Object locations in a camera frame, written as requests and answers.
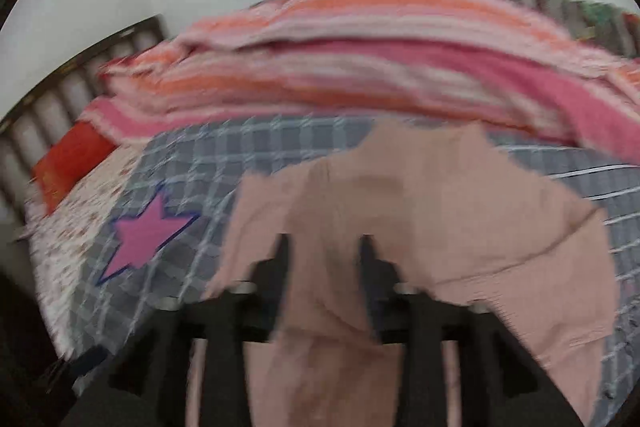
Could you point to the floral patterned quilt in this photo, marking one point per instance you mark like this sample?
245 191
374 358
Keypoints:
590 14

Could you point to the grey checked bedsheet with stars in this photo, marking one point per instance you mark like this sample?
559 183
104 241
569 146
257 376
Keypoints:
200 167

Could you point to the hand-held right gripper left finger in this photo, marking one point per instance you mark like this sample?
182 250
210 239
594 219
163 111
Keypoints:
275 277

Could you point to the dark wooden bed headboard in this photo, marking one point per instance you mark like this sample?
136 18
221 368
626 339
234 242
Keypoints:
100 56

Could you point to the pink ribbed knit sweater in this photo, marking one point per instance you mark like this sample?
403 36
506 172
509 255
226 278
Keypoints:
425 217

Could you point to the red pillow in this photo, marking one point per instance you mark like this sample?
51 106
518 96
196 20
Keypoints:
70 167

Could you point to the pink orange striped blanket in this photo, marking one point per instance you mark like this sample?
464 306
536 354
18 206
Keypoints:
350 57

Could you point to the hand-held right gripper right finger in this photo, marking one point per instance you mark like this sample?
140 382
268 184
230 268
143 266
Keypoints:
372 277

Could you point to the white floral sheet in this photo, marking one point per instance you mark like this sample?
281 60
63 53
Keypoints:
75 232

